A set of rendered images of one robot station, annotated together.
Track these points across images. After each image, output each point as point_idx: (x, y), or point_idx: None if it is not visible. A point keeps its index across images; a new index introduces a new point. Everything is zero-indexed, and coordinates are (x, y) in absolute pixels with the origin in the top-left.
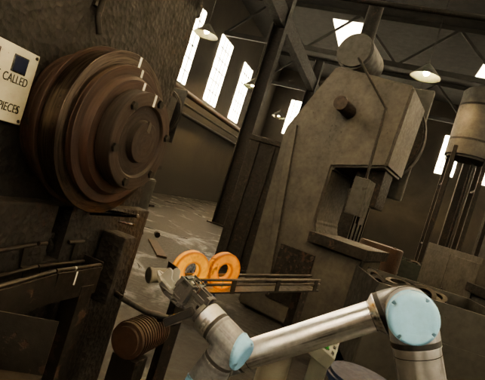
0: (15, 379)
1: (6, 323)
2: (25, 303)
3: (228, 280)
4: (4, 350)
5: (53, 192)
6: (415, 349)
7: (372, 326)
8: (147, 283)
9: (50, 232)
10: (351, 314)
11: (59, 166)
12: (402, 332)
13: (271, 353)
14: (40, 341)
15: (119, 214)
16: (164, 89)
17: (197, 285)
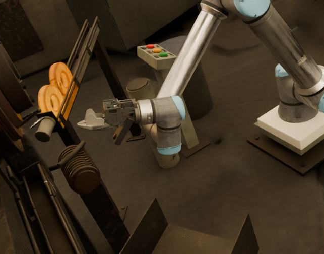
0: (169, 238)
1: (142, 228)
2: (73, 227)
3: (72, 82)
4: (150, 238)
5: (0, 162)
6: (263, 14)
7: (218, 21)
8: (46, 141)
9: (8, 186)
10: (205, 26)
11: (11, 139)
12: (255, 12)
13: (180, 90)
14: (157, 214)
15: (21, 123)
16: None
17: (119, 104)
